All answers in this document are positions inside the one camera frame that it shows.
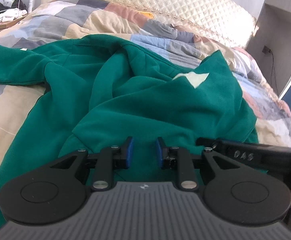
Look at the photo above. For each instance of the wooden nightstand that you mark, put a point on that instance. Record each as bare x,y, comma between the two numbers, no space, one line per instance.
0,27

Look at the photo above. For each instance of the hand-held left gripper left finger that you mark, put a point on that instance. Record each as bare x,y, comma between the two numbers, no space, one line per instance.
129,152

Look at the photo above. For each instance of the white cloth pile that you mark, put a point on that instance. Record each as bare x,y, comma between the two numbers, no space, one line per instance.
8,13

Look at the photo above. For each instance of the green sweatshirt with pale print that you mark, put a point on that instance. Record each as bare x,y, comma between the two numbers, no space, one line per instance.
135,92

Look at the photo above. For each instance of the yellow cloth corner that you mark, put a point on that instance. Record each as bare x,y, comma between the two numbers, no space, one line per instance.
149,15

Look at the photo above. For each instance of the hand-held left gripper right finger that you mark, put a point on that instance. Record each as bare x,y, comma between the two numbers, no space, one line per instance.
159,152

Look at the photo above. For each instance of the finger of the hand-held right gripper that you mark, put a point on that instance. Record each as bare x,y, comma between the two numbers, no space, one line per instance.
206,142

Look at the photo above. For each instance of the patchwork quilt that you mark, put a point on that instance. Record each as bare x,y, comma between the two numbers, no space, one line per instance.
10,100

